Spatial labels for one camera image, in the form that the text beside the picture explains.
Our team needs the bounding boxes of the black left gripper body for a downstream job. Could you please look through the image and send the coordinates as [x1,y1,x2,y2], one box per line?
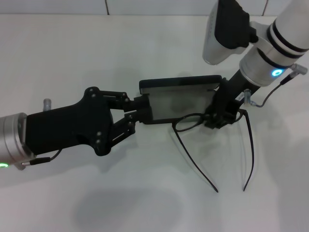
[25,86,115,157]

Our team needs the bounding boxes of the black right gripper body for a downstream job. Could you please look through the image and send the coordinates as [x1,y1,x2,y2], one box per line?
[209,69,260,115]

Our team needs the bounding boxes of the black thin-framed glasses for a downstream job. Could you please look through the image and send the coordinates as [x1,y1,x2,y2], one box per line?
[171,108,254,193]

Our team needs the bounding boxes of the black glasses case grey lining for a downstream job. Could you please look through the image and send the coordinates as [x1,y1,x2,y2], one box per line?
[139,74,223,125]

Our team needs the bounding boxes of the right gripper silver plug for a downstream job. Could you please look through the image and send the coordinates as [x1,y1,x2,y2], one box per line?
[243,88,253,103]

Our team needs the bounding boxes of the left arm grey cable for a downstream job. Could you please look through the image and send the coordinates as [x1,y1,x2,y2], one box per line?
[21,149,62,168]

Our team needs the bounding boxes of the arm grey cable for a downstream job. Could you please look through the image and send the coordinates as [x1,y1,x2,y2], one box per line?
[250,63,303,108]
[21,149,62,168]

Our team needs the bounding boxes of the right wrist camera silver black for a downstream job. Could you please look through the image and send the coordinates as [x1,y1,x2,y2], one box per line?
[202,0,259,66]

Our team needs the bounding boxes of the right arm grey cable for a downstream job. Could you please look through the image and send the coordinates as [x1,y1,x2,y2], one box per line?
[250,63,303,108]

